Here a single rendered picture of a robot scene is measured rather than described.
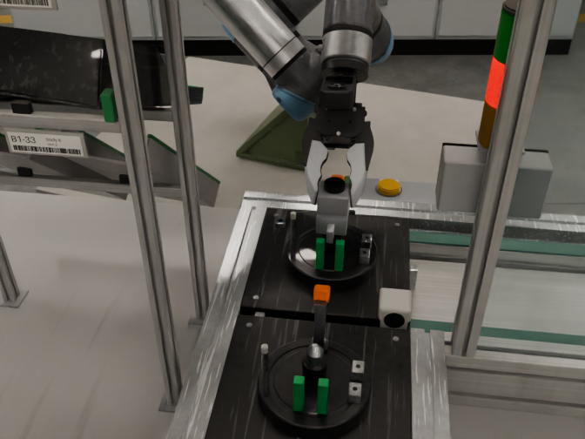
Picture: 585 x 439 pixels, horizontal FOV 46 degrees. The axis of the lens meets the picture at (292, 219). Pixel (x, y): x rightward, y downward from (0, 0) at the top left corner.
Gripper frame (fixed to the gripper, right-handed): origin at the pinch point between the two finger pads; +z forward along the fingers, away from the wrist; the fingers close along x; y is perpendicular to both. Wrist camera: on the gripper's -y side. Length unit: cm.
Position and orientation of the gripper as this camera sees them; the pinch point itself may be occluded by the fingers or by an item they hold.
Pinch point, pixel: (333, 196)
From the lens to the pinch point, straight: 98.4
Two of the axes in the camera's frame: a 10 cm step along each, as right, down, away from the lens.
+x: -9.9, -0.7, 1.1
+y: 0.9, 1.4, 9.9
